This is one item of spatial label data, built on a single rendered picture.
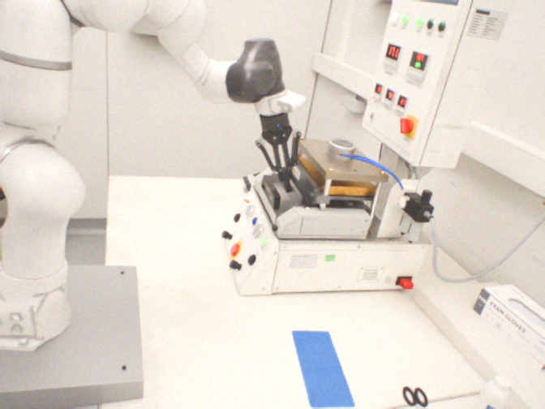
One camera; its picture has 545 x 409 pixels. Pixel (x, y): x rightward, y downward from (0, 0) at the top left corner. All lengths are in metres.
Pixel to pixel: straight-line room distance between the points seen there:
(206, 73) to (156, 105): 1.57
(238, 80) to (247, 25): 1.63
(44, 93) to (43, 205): 0.18
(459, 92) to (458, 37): 0.13
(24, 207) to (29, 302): 0.23
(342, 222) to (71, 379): 0.72
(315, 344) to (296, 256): 0.23
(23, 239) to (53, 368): 0.25
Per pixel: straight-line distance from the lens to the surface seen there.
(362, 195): 1.25
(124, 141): 2.72
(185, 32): 0.92
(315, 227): 1.16
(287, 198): 1.29
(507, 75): 1.62
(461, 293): 1.43
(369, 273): 1.31
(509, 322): 1.31
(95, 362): 0.97
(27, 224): 0.86
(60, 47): 0.81
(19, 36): 0.80
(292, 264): 1.20
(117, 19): 0.78
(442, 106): 1.18
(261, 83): 1.06
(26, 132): 0.89
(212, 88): 1.10
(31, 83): 0.81
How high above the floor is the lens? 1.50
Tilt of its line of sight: 26 degrees down
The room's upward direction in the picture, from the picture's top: 10 degrees clockwise
